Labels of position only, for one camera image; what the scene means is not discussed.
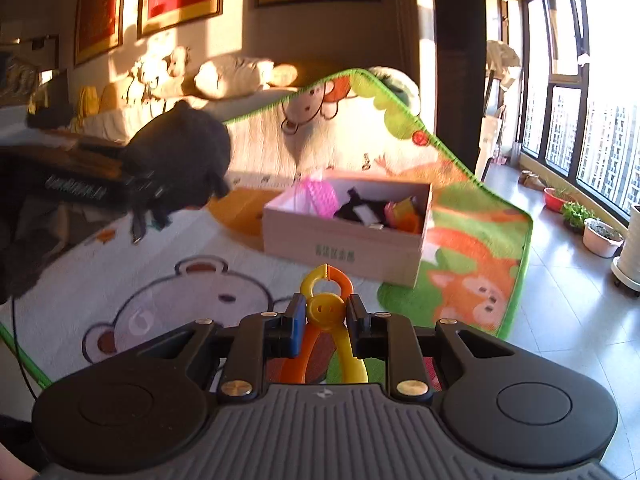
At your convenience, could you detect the black plush toy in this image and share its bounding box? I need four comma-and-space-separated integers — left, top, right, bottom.
119, 101, 231, 243

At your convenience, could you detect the red bowl planter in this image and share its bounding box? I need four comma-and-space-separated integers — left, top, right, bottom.
544, 188, 574, 214

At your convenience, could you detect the black binder clip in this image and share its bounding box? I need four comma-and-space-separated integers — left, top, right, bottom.
333, 188, 388, 229

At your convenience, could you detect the white bowl planter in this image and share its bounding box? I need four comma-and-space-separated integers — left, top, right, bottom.
582, 218, 625, 259

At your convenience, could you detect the pink cardboard storage box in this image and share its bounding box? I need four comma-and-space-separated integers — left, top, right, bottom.
262, 170, 432, 288

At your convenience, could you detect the cartoon bear play mat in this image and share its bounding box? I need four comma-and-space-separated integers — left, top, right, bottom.
1, 70, 533, 387

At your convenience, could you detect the white bolster pillow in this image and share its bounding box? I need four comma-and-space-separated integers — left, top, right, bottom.
193, 54, 298, 100

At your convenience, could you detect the pink plastic toy strainer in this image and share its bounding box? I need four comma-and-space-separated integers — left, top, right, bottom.
294, 171, 340, 219

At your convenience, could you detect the white plush toy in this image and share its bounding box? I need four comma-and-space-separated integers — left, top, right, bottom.
124, 46, 191, 105

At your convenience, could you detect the orange plastic toy cup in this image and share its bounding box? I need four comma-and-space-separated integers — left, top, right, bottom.
384, 197, 422, 234

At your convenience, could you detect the beige sofa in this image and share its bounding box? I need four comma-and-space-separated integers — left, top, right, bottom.
68, 87, 298, 144

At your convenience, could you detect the left red framed picture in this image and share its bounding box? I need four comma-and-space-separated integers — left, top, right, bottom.
74, 0, 122, 66

